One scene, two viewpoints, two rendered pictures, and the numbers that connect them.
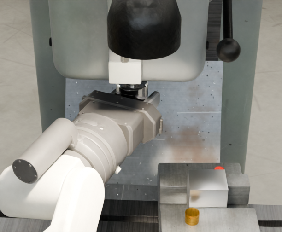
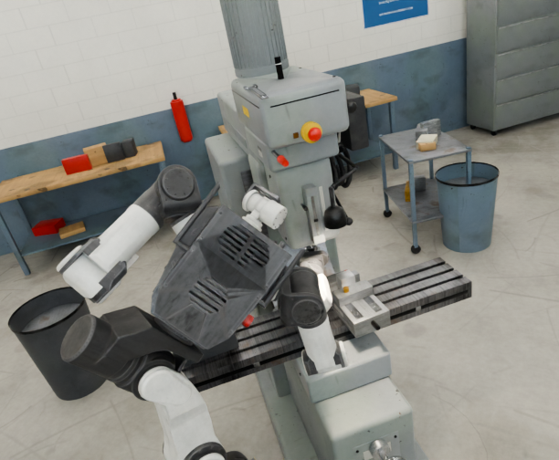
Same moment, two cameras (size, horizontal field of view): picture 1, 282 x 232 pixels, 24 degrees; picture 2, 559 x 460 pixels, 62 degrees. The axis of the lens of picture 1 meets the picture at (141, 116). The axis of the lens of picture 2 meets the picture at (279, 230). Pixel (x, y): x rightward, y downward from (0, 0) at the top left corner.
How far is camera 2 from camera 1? 0.87 m
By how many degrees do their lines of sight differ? 14
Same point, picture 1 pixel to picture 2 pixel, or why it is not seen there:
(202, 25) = not seen: hidden behind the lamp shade
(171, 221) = (339, 294)
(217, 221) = (355, 287)
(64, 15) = (292, 226)
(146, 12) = (338, 214)
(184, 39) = not seen: hidden behind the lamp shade
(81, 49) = (300, 236)
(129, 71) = (321, 238)
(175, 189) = (332, 284)
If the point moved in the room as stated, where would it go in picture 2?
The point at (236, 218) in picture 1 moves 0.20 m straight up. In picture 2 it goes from (361, 285) to (355, 241)
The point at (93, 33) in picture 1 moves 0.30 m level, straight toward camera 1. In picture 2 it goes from (302, 230) to (347, 266)
